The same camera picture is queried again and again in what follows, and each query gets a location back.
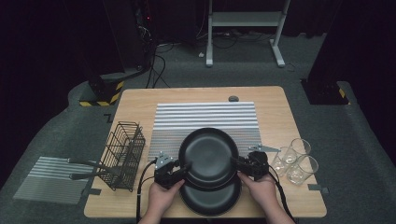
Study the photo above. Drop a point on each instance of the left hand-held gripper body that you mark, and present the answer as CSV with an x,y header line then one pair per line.
x,y
166,175

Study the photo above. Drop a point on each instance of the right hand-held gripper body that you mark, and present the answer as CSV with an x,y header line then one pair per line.
x,y
258,165

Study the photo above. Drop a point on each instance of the black round plate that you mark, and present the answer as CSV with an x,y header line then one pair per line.
x,y
211,200
208,155

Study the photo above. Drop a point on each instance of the clear drinking glass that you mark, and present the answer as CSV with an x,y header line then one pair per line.
x,y
285,160
303,171
301,147

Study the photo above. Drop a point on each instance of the person's left hand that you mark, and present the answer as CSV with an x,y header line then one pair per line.
x,y
162,200

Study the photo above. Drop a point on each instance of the person's right hand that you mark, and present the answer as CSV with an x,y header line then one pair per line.
x,y
263,194

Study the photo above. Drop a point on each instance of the grey striped woven placemat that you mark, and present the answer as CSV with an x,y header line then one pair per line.
x,y
46,183
168,124

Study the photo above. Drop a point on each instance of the dark tape strip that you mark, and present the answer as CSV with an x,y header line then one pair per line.
x,y
317,188
91,191

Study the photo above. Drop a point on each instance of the black hazard-striped stand base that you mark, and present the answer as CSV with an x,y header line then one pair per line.
x,y
323,93
102,90

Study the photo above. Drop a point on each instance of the black equipment tower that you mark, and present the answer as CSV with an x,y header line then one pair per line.
x,y
130,34

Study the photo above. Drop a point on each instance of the white metal stand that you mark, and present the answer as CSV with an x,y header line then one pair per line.
x,y
246,18

